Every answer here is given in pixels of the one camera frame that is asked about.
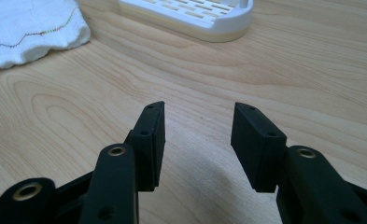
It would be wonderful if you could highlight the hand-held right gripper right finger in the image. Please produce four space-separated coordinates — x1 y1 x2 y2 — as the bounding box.
230 102 288 194

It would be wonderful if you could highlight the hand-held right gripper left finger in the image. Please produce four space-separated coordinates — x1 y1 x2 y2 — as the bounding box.
123 100 166 192

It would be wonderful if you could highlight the white slotted plastic rack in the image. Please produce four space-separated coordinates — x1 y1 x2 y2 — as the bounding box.
117 0 254 44

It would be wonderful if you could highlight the white cloth with stitched edge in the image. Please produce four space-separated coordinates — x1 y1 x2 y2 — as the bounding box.
0 0 92 70

